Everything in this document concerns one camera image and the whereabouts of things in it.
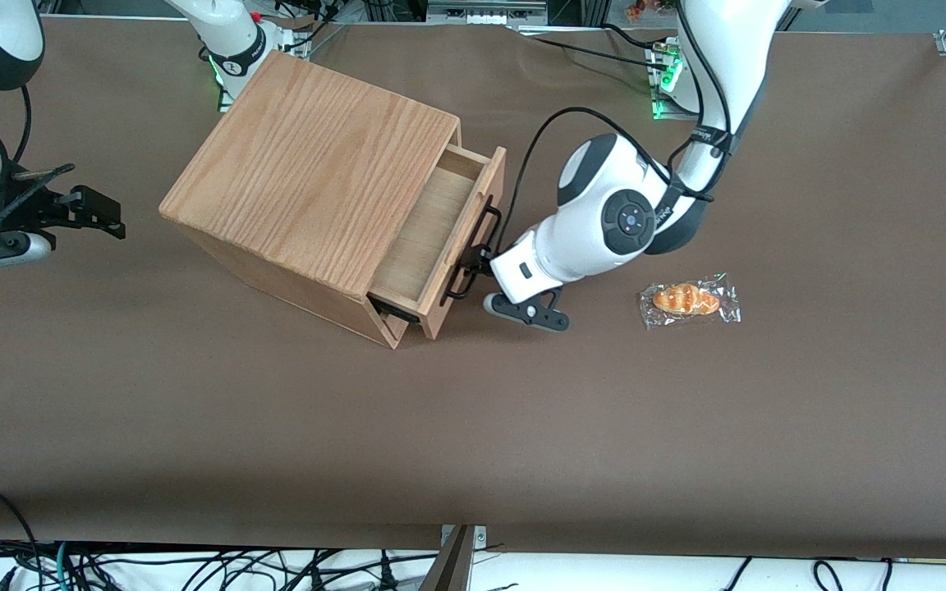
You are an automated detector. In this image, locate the black metal drawer handle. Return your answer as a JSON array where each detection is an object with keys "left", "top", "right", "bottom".
[{"left": 443, "top": 204, "right": 503, "bottom": 300}]

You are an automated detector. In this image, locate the light wooden drawer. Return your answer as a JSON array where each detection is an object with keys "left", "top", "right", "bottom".
[{"left": 368, "top": 144, "right": 508, "bottom": 341}]

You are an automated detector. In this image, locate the light wooden drawer cabinet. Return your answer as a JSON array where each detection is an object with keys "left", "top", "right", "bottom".
[{"left": 158, "top": 49, "right": 464, "bottom": 350}]

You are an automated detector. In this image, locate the bread roll in clear wrapper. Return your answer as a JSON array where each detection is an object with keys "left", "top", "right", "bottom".
[{"left": 639, "top": 273, "right": 742, "bottom": 331}]

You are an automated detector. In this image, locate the large table cover sheet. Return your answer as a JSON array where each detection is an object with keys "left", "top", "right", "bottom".
[{"left": 0, "top": 15, "right": 946, "bottom": 561}]

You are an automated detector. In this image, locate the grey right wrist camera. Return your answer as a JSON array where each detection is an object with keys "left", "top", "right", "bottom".
[{"left": 0, "top": 232, "right": 53, "bottom": 276}]

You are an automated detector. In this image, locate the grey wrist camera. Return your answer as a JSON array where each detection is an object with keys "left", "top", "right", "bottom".
[
  {"left": 483, "top": 289, "right": 571, "bottom": 332},
  {"left": 0, "top": 232, "right": 53, "bottom": 276}
]

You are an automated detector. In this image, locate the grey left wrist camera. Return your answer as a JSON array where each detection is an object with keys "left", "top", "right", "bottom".
[{"left": 483, "top": 289, "right": 571, "bottom": 332}]

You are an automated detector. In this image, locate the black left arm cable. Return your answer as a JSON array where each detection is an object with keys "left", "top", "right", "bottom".
[{"left": 512, "top": 0, "right": 737, "bottom": 247}]

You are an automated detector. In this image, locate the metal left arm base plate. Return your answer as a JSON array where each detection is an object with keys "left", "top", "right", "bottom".
[{"left": 650, "top": 41, "right": 700, "bottom": 121}]

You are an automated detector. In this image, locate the black cable across table edge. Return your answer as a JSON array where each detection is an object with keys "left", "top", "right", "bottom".
[{"left": 510, "top": 23, "right": 671, "bottom": 71}]

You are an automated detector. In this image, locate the aluminium frame with sockets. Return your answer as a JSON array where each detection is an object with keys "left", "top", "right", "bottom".
[{"left": 426, "top": 0, "right": 549, "bottom": 27}]

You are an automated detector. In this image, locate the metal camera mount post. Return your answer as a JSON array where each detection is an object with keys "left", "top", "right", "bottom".
[{"left": 417, "top": 524, "right": 488, "bottom": 591}]

